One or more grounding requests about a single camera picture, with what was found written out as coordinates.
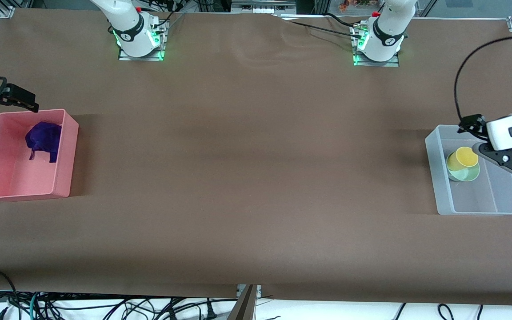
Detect black base power cable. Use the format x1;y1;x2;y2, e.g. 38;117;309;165
156;0;186;32

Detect white metal bracket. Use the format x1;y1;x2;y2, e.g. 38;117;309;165
236;284;262;299

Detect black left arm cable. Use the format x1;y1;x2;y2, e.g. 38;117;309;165
455;35;512;121

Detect pale green bowl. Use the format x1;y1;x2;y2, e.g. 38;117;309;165
447;160;480;182

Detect clear plastic bin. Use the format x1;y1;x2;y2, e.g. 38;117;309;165
425;125;512;216

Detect pink plastic bin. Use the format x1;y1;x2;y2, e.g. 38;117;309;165
0;109;79;201

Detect wooden post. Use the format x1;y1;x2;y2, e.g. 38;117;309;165
228;284;256;320

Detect purple cloth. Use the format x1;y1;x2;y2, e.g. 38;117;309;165
25;122;63;163

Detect silver equipment box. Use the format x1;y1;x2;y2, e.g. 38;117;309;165
231;0;297;14

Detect yellow plastic cup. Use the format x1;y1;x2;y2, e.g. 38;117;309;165
446;146;479;172

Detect black cable on table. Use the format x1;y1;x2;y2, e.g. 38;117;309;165
325;12;360;28
289;20;363;40

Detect brown table cover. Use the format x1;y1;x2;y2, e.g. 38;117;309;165
0;9;512;307

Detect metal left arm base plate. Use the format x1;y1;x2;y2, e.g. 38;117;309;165
351;24;401;68

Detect tangled black floor cables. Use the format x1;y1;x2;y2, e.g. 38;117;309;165
0;291;239;320

